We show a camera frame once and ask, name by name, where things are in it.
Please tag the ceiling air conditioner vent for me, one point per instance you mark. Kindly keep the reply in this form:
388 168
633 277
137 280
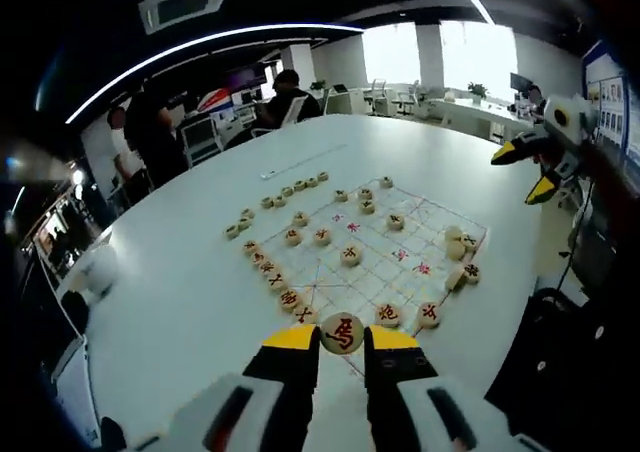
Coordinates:
185 2

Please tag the white office cabinet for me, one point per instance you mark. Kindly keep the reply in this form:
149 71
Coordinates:
347 104

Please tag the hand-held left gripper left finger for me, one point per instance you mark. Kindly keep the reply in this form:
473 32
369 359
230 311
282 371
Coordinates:
285 367

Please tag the black computer mouse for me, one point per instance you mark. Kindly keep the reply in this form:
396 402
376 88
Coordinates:
112 432

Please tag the group of wooden chess pieces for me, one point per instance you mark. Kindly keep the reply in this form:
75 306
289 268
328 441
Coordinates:
351 255

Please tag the small potted plant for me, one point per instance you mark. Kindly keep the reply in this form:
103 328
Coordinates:
317 86
477 91

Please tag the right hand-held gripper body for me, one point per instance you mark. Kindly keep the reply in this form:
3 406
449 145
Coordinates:
575 127

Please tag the purple wall screen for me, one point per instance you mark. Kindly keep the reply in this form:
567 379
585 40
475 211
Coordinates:
245 78

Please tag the red-marked round chess piece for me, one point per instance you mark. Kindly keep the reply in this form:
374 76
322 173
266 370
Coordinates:
342 335

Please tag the white laptop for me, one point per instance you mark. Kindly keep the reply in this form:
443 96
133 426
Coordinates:
75 387

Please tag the white round pot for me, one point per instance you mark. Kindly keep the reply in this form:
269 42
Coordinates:
100 272

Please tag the white mesh office chair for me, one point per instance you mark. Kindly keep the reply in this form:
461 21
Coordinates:
200 137

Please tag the blue wall notice board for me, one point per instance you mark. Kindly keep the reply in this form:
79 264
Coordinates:
607 97

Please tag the white red-lined chessboard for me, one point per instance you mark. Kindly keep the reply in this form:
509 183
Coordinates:
380 262

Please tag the black round pouch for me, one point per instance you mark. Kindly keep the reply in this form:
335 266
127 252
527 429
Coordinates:
75 314

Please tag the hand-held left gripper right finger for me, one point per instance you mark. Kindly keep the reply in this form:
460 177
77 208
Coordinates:
395 367

